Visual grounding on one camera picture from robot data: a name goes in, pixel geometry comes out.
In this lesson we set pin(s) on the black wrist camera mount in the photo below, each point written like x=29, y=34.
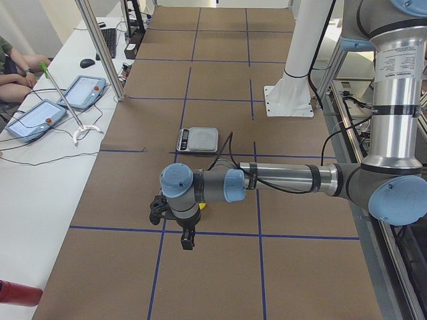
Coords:
x=159, y=209

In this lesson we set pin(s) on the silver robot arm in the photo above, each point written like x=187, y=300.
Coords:
x=387, y=183

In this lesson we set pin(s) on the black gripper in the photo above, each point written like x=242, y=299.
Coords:
x=188, y=224

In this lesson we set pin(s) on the aluminium frame post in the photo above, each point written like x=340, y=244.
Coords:
x=100, y=46

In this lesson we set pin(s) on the red cylinder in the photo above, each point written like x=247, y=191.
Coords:
x=18, y=294

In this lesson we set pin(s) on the green handled grabber stick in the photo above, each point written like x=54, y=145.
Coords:
x=82, y=128

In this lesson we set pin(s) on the small black box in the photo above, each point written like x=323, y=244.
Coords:
x=131, y=51

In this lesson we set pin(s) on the seated person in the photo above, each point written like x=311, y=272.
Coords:
x=18, y=72

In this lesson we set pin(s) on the near blue teach pendant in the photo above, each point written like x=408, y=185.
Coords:
x=36, y=121

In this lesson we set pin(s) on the silver digital kitchen scale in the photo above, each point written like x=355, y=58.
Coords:
x=197, y=140

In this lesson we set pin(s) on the black computer mouse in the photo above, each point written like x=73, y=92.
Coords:
x=85, y=63

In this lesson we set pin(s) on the blue teach pendant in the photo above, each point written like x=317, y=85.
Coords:
x=84, y=91
x=36, y=121

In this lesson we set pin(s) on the white pedestal column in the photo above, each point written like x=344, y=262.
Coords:
x=290, y=96

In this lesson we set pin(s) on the black keyboard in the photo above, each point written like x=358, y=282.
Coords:
x=110, y=38

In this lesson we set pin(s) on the far blue teach pendant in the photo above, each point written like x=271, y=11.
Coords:
x=84, y=91

